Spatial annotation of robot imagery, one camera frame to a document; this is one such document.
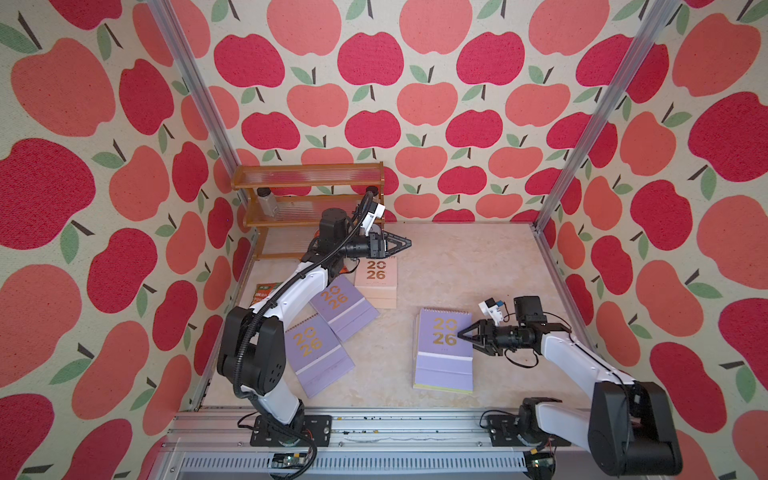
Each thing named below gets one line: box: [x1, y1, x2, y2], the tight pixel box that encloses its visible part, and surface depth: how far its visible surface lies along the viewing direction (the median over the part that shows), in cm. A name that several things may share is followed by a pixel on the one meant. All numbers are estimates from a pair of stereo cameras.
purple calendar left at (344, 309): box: [309, 274, 380, 343], surface depth 97 cm
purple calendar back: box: [414, 308, 474, 391], surface depth 82 cm
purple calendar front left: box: [285, 313, 355, 398], surface depth 87 cm
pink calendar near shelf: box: [354, 257, 399, 309], surface depth 105 cm
